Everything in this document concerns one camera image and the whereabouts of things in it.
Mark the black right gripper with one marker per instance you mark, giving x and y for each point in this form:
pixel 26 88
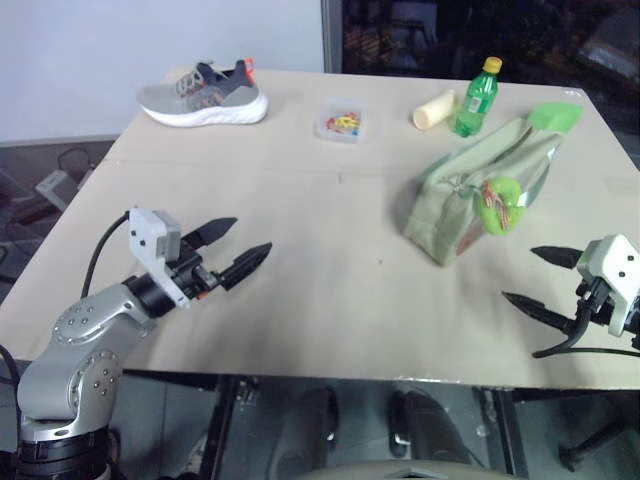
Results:
pixel 594 300

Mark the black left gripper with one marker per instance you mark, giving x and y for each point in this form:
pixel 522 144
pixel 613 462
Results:
pixel 192 270

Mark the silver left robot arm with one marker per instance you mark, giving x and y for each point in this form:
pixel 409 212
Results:
pixel 75 350

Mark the light green pouch bag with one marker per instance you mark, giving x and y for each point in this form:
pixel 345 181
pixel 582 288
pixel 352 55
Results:
pixel 480 195

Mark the grey sneaker with white sole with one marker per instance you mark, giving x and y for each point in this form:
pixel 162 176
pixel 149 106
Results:
pixel 205 100

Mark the clear box of coloured clips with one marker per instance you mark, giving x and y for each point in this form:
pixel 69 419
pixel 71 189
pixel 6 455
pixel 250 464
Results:
pixel 342 122

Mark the green plastic soda bottle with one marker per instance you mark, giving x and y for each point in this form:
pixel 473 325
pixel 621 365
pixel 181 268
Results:
pixel 472 102

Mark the cream cylindrical roll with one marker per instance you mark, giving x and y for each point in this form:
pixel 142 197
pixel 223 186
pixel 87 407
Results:
pixel 434 111

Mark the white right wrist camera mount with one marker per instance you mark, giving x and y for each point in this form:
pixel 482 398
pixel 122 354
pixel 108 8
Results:
pixel 612 272

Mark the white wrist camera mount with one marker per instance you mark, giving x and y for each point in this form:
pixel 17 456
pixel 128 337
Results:
pixel 612 272
pixel 152 245

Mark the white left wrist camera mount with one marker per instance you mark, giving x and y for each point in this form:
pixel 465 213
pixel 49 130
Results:
pixel 152 245

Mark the black table frame leg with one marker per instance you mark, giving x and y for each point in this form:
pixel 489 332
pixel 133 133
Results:
pixel 507 432
pixel 217 430

